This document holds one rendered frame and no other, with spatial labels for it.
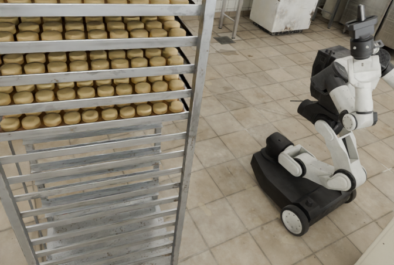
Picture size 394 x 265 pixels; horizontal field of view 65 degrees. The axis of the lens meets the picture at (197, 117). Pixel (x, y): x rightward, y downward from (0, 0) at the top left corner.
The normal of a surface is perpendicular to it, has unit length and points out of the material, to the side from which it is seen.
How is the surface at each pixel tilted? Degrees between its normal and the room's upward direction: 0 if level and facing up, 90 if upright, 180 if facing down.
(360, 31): 83
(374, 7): 90
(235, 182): 0
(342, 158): 90
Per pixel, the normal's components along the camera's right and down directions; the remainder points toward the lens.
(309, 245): 0.11, -0.79
